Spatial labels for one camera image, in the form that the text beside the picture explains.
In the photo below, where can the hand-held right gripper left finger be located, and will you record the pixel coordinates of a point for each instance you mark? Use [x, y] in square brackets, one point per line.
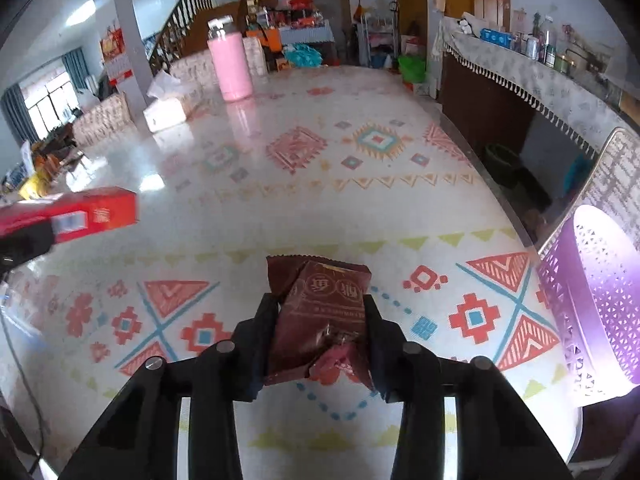
[260, 345]

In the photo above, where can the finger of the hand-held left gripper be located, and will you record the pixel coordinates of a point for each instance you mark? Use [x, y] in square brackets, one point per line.
[25, 247]

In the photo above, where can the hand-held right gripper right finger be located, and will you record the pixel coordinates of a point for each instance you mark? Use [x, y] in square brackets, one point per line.
[382, 355]

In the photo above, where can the dark red snack wrapper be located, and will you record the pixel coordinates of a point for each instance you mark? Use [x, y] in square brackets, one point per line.
[320, 320]

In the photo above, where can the red box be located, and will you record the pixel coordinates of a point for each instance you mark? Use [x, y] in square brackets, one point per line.
[95, 215]

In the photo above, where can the purple perforated basket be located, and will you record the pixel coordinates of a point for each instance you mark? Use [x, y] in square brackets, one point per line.
[595, 310]

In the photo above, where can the patterned fabric chair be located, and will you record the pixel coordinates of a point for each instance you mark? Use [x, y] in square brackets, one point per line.
[195, 75]
[102, 117]

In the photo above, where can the blue window curtain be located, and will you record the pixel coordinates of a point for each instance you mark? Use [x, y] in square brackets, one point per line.
[75, 70]

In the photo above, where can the white tissue pack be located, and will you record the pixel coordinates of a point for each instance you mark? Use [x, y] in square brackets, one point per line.
[165, 112]

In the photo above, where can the dark waste bin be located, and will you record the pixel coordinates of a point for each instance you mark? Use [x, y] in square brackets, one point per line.
[502, 162]

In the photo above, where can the pink thermos flask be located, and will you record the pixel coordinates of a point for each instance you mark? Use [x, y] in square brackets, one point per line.
[230, 65]

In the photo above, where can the green plastic bag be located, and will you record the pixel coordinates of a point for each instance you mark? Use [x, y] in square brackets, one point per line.
[412, 68]

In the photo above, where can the wooden staircase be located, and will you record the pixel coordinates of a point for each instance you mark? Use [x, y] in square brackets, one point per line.
[200, 10]

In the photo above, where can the sideboard with patterned cloth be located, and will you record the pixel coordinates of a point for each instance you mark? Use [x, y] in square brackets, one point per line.
[550, 85]

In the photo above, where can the cluttered back table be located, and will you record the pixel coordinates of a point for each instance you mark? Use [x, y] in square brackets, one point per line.
[300, 25]

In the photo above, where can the blue box on sideboard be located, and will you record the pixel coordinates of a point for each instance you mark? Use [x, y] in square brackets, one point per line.
[496, 36]

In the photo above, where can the red wall calendar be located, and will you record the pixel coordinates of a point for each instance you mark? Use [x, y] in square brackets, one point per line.
[116, 55]

